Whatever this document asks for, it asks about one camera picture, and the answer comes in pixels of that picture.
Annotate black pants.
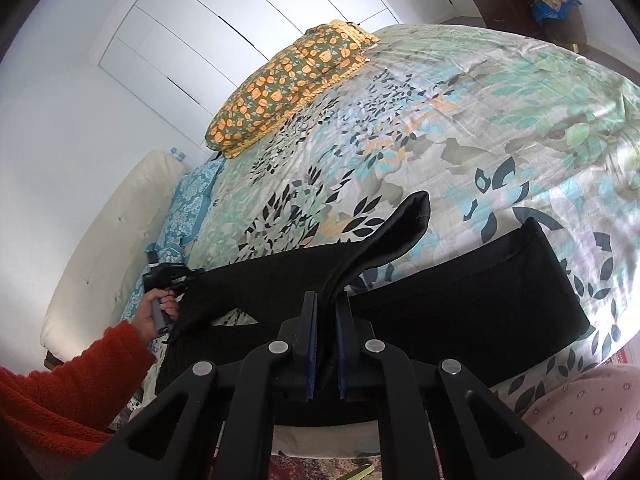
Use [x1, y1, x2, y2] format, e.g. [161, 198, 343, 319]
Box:
[154, 190, 592, 428]

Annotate orange sleeve left forearm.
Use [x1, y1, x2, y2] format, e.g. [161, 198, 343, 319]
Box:
[1, 321, 155, 460]

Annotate person left hand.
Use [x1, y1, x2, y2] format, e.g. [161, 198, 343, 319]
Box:
[130, 289, 179, 344]

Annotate teal damask pillow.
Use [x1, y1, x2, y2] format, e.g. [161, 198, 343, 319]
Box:
[119, 156, 227, 326]

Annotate pink dotted pajama leg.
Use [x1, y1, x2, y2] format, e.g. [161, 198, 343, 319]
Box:
[523, 364, 639, 479]

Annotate orange floral green pillow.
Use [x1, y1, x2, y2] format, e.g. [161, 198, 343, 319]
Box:
[205, 20, 378, 159]

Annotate floral leaf bedspread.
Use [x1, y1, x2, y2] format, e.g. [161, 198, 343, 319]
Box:
[185, 25, 639, 414]

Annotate dark wooden dresser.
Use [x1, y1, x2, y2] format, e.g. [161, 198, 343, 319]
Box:
[473, 0, 587, 48]

